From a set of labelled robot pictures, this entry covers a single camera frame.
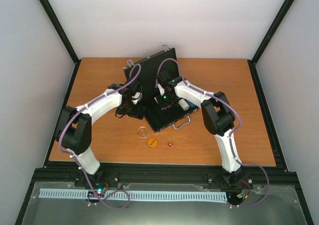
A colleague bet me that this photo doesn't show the white poker chip stack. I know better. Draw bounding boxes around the white poker chip stack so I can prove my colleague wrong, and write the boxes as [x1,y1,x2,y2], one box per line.
[178,99,190,111]

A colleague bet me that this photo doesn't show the black poker set case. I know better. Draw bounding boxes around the black poker set case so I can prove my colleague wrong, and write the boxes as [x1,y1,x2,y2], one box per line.
[136,45,198,132]

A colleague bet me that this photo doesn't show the blue poker chip stack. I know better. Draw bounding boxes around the blue poker chip stack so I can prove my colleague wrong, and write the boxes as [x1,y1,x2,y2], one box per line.
[188,101,197,108]

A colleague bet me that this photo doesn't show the clear plastic disc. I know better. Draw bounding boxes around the clear plastic disc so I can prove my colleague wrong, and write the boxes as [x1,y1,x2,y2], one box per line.
[136,126,149,138]

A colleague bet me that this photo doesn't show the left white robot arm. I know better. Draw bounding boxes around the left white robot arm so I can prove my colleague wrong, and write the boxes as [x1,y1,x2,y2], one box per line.
[54,78,144,187]

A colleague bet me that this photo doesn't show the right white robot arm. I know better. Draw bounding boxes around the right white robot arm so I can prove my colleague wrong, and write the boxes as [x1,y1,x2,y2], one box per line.
[156,70,243,188]

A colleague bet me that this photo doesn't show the orange dealer button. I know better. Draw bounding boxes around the orange dealer button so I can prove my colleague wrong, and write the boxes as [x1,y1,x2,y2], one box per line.
[147,138,158,148]

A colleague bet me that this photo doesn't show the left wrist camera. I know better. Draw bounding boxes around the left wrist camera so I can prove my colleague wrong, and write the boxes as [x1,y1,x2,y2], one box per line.
[131,92,143,105]

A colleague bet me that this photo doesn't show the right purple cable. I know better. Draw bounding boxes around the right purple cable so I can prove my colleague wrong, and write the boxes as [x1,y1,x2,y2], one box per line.
[156,58,270,209]

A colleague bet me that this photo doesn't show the purple cable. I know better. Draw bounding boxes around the purple cable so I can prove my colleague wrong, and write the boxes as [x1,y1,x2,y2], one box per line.
[156,58,270,209]
[57,63,131,210]

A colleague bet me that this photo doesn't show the light blue cable duct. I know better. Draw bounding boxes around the light blue cable duct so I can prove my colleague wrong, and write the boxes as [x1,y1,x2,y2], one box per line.
[38,188,227,203]

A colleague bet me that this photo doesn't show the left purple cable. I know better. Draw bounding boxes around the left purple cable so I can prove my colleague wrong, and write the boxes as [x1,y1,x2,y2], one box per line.
[57,63,131,210]

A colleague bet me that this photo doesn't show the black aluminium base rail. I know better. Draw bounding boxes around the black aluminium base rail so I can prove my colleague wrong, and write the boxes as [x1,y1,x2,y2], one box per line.
[32,161,299,188]

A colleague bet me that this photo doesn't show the left black frame post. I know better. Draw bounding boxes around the left black frame post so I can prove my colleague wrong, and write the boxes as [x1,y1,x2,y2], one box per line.
[31,0,81,64]

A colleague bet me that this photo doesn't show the black frame post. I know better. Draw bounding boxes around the black frame post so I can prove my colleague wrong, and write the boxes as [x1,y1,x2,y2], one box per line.
[31,0,81,64]
[251,0,304,64]

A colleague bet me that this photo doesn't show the right black frame post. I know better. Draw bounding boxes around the right black frame post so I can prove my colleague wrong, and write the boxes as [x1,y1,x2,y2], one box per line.
[251,0,304,64]

